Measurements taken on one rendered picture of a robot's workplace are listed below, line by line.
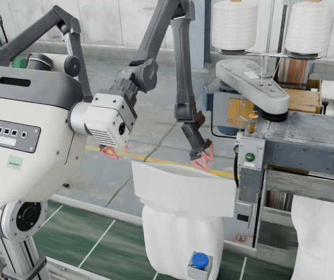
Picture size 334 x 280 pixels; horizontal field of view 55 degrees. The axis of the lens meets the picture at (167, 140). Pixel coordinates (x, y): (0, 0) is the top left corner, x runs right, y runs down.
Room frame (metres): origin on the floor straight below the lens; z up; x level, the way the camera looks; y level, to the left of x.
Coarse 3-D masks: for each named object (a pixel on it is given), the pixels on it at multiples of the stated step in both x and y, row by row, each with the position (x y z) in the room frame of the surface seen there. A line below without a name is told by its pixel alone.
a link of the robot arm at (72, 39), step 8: (72, 24) 1.44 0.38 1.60; (72, 32) 1.43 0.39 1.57; (80, 32) 1.45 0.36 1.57; (64, 40) 1.46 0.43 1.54; (72, 40) 1.43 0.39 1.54; (72, 48) 1.41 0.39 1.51; (80, 48) 1.44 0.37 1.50; (80, 56) 1.42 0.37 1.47; (80, 64) 1.39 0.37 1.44; (80, 72) 1.37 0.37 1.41; (80, 80) 1.35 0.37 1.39; (88, 88) 1.35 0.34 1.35; (88, 96) 1.32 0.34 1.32
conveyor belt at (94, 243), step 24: (48, 216) 1.61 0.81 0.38; (72, 216) 1.60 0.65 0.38; (96, 216) 1.59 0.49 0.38; (48, 240) 1.40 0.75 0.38; (72, 240) 1.39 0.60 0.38; (96, 240) 1.38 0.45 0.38; (120, 240) 1.37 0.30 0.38; (144, 240) 1.36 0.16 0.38; (72, 264) 1.21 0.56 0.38; (96, 264) 1.20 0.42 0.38; (120, 264) 1.20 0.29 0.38; (144, 264) 1.19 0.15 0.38; (240, 264) 1.16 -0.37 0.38; (264, 264) 1.15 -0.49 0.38
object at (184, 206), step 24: (144, 168) 1.22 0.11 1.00; (168, 168) 1.21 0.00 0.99; (192, 168) 1.17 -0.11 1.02; (144, 192) 1.22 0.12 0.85; (168, 192) 1.14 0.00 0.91; (192, 192) 1.10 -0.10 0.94; (216, 192) 1.08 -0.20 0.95; (144, 216) 1.16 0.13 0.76; (168, 216) 1.10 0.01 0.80; (192, 216) 1.08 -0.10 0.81; (216, 216) 1.07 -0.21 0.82; (168, 240) 1.09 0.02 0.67; (192, 240) 1.04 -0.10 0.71; (216, 240) 1.03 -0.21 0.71; (168, 264) 1.09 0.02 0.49; (216, 264) 1.03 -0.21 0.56
